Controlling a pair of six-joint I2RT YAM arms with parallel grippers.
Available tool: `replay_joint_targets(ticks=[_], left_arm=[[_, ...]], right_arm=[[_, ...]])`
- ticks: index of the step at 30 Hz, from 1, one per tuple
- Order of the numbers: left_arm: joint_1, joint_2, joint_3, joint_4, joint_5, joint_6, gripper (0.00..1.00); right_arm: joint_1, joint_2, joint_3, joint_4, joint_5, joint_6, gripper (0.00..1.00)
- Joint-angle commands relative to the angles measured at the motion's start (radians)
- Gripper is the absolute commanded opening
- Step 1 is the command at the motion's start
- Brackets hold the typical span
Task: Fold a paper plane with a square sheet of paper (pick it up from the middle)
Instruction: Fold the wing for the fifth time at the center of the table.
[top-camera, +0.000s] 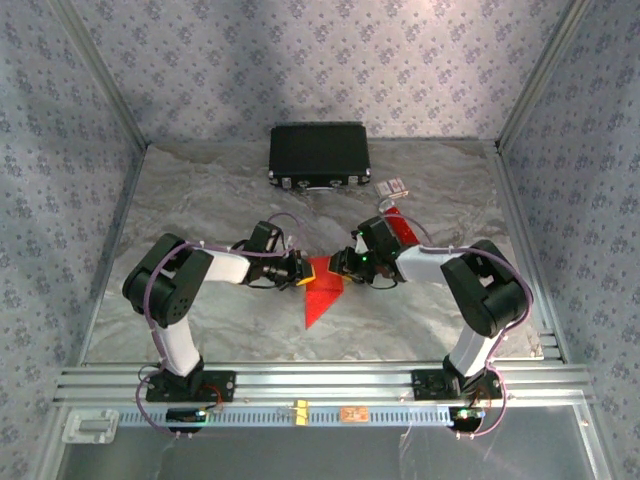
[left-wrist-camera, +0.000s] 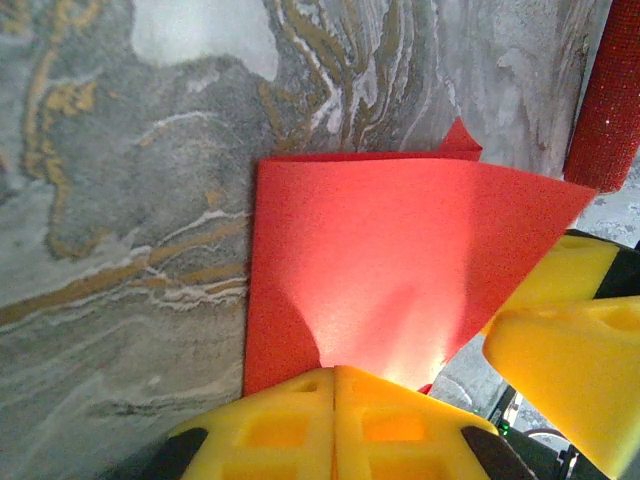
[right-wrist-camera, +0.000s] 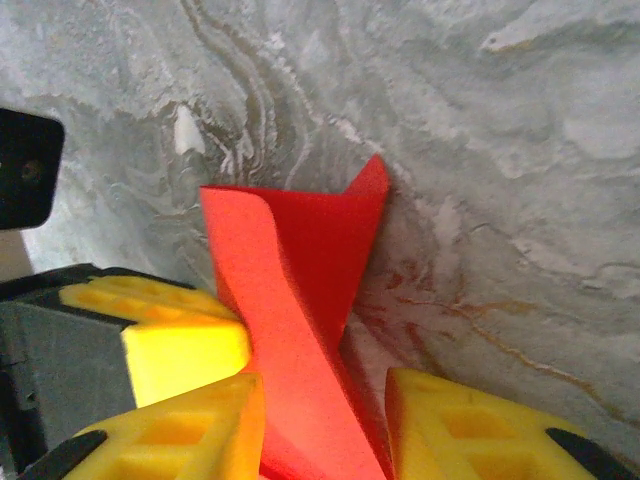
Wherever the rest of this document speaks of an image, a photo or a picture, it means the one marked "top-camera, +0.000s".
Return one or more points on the red paper sheet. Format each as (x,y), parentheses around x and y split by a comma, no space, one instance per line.
(322,300)

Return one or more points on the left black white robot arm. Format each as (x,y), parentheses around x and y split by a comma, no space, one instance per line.
(167,295)

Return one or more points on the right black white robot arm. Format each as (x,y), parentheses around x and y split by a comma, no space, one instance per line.
(487,300)

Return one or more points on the red tube with silver cap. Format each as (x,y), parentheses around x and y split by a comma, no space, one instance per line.
(405,227)

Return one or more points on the small white red card box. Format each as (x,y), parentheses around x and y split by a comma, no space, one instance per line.
(391,187)

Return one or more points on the black hard case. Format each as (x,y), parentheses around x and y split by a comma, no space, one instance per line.
(320,150)

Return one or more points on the yellow tape piece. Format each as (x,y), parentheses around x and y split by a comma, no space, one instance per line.
(301,414)

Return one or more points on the orange label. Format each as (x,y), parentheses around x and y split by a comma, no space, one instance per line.
(354,414)

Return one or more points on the glossy grey panel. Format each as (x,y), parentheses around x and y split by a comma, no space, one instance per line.
(320,455)

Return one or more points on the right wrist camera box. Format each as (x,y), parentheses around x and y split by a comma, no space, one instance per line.
(379,237)

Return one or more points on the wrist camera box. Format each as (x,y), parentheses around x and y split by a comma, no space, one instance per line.
(379,237)
(266,237)

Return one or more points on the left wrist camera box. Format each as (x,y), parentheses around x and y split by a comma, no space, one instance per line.
(266,237)

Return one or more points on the long aluminium mounting rail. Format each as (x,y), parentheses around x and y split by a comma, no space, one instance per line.
(325,382)

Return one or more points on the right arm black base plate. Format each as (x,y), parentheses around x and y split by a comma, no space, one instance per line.
(422,385)

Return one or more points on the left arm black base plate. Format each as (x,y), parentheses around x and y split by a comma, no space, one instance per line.
(225,387)

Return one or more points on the aluminium side rail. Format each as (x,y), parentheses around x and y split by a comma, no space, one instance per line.
(118,235)
(520,225)

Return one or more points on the grey metal bracket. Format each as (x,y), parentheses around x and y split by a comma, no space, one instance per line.
(91,426)

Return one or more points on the aluminium frame post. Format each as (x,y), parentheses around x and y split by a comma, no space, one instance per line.
(105,75)
(540,75)

